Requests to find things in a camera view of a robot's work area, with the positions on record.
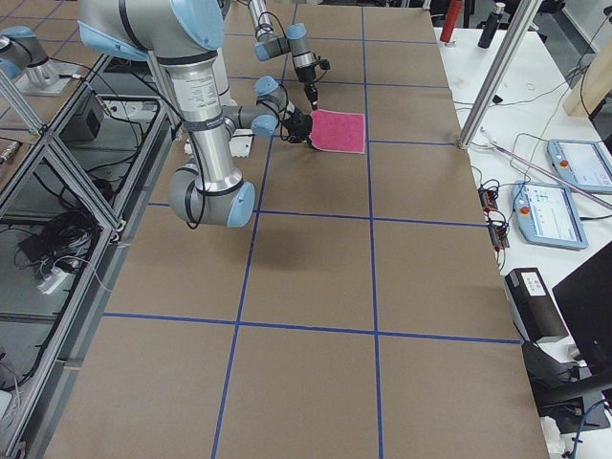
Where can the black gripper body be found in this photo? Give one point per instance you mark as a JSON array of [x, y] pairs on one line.
[[299, 126], [310, 88]]

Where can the aluminium frame post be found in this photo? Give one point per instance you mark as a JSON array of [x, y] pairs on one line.
[[520, 24]]

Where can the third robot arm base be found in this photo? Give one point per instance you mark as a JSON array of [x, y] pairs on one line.
[[24, 60]]

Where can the far blue teach pendant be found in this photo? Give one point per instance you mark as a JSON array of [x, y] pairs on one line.
[[585, 164]]

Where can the black bottle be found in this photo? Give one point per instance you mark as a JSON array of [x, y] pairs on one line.
[[491, 25]]

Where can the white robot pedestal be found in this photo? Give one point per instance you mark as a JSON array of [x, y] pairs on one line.
[[240, 142]]

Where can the red bottle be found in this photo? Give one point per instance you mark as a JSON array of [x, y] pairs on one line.
[[451, 16]]

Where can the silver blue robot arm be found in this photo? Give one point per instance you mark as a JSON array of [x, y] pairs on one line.
[[293, 41], [185, 37]]

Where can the blue teach pendant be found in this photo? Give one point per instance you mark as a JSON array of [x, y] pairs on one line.
[[585, 164], [547, 216]]

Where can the black monitor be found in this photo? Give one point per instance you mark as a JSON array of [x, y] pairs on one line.
[[584, 300]]

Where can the white power strip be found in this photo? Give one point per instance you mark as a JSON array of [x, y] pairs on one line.
[[52, 281]]

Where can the near blue teach pendant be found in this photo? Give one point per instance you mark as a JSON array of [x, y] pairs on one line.
[[547, 216]]

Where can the black box with label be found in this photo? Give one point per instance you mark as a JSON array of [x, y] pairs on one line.
[[534, 310]]

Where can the pink towel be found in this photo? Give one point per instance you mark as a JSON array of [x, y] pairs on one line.
[[340, 132]]

